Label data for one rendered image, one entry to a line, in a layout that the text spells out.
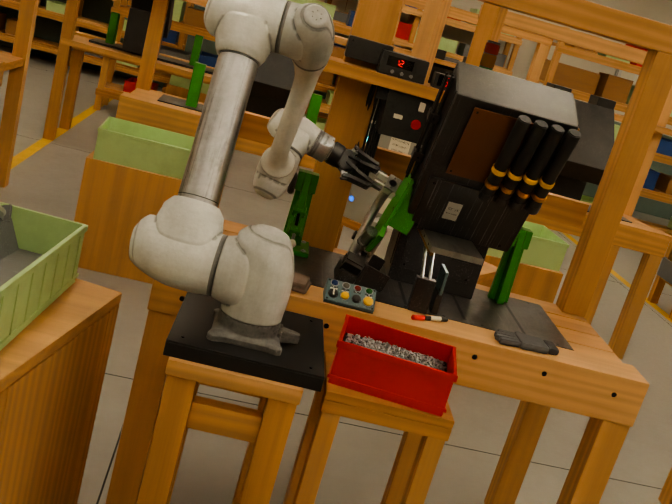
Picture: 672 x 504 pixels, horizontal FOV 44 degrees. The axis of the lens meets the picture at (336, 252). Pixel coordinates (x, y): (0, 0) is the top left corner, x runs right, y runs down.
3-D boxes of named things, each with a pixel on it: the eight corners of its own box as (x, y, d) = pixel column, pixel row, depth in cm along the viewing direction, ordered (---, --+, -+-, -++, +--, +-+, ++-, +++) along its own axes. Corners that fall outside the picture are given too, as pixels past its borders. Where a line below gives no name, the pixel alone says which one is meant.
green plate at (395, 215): (398, 250, 262) (434, 193, 258) (376, 237, 261) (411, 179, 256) (395, 240, 273) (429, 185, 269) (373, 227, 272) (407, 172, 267)
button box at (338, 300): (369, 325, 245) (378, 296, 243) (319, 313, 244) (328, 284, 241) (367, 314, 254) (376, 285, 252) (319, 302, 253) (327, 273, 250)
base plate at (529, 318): (572, 355, 264) (574, 350, 263) (229, 270, 253) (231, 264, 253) (538, 309, 304) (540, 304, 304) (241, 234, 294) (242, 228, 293)
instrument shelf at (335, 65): (576, 140, 280) (580, 128, 279) (314, 68, 271) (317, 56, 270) (555, 129, 304) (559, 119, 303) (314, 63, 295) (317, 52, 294)
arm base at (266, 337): (296, 360, 201) (302, 339, 200) (205, 339, 199) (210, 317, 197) (297, 332, 218) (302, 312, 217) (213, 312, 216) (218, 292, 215)
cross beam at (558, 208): (581, 228, 310) (589, 205, 308) (237, 136, 298) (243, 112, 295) (577, 224, 315) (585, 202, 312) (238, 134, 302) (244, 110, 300)
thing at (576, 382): (632, 428, 256) (650, 384, 252) (146, 310, 242) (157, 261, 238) (617, 406, 269) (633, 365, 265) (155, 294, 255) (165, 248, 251)
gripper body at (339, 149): (329, 155, 261) (354, 170, 262) (338, 135, 265) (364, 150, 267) (320, 166, 267) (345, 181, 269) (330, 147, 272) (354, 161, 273)
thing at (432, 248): (480, 269, 246) (484, 259, 245) (428, 255, 245) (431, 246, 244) (459, 234, 284) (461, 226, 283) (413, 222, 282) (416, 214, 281)
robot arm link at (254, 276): (279, 333, 199) (302, 247, 193) (204, 313, 199) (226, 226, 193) (285, 310, 215) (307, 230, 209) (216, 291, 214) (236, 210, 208)
